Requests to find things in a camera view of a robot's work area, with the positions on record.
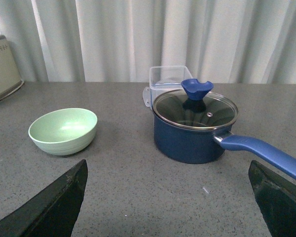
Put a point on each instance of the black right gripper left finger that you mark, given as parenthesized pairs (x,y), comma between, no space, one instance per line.
(53,212)

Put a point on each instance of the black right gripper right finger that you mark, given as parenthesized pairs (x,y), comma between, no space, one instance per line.
(276,198)

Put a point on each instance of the green bowl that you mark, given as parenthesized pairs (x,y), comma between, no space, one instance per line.
(64,132)

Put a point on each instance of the blue saucepan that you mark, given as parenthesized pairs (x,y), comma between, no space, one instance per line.
(198,147)

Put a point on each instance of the glass lid with blue knob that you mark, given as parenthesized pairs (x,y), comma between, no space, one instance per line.
(195,107)

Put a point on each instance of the cream toaster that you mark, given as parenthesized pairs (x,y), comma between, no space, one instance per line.
(10,79)

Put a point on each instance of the clear plastic container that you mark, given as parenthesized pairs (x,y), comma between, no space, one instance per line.
(163,79)

